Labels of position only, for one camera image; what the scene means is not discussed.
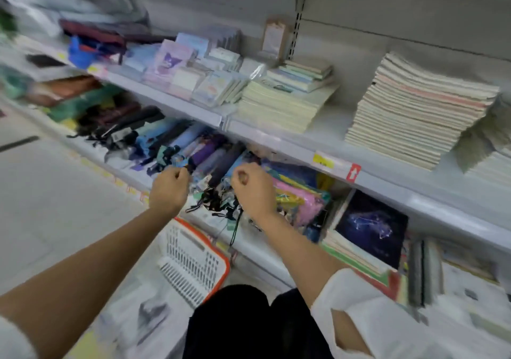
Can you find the white basket with orange rim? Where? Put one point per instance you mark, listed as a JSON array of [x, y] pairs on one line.
[[191, 263]]

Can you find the person's right fingers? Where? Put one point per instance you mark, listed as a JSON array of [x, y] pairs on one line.
[[240, 178]]

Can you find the purple cartoon notebook pack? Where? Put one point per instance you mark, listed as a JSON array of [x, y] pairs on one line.
[[171, 61]]

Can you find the wide stack of cream notebooks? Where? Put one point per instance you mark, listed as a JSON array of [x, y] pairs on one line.
[[279, 107]]

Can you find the brown-backed hanging notepad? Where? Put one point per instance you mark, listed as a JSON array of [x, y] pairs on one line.
[[274, 39]]

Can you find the row of upright books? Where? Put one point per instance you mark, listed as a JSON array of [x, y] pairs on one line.
[[451, 275]]

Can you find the yellow price label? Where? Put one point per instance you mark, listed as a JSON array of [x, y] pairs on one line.
[[323, 161]]

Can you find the white left shirt sleeve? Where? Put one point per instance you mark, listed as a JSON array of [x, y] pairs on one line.
[[14, 340]]

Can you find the white metal shelf board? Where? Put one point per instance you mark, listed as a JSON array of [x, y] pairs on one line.
[[279, 141]]

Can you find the blue pencil case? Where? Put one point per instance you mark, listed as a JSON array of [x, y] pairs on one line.
[[80, 55]]

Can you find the stack of colourful-edged notebooks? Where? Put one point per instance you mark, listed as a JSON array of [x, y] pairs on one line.
[[359, 267]]

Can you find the slumped stack of grey notebooks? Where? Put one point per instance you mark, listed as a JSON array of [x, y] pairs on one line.
[[485, 147]]

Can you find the black trousers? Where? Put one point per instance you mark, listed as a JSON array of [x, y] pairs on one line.
[[247, 322]]

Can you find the pile of brown and green pouches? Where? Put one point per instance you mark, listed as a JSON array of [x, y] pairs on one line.
[[72, 95]]

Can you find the slotted shelf upright rail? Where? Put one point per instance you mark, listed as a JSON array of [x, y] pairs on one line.
[[297, 19]]

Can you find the white printed package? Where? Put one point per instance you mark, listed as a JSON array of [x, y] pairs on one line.
[[139, 318]]

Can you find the white shirt sleeve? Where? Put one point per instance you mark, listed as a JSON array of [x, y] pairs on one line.
[[14, 340], [383, 322]]

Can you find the person's left hand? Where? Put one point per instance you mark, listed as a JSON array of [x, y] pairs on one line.
[[167, 193]]

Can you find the row of folded umbrellas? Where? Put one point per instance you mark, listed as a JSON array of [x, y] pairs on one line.
[[159, 143]]

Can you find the red arrow shelf tag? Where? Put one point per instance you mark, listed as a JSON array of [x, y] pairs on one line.
[[353, 173]]

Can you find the dark blue constellation notebook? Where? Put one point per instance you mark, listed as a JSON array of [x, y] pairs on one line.
[[373, 227]]

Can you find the group of pastel notepad packs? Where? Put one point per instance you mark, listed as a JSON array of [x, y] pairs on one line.
[[215, 79]]

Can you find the small stack of pastel notebooks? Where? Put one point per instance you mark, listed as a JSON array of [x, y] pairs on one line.
[[303, 73]]

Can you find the white right shirt sleeve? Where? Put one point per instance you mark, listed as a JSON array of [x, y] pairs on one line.
[[383, 322]]

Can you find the dark red pencil case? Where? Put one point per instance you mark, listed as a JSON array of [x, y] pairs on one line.
[[92, 33]]

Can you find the person's left forearm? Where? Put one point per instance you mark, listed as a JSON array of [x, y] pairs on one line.
[[92, 275]]

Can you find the person's right hand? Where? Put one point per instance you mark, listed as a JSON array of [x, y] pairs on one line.
[[255, 195]]

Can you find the person's right forearm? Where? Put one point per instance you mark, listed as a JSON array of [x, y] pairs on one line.
[[303, 259]]

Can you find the person's left fingers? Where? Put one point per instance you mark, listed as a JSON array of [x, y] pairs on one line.
[[179, 174]]

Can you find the tall stack of soft notebooks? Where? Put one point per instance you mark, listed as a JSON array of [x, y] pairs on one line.
[[419, 111]]

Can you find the pile of pastel plastic folders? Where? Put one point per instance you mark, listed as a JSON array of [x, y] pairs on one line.
[[299, 199]]

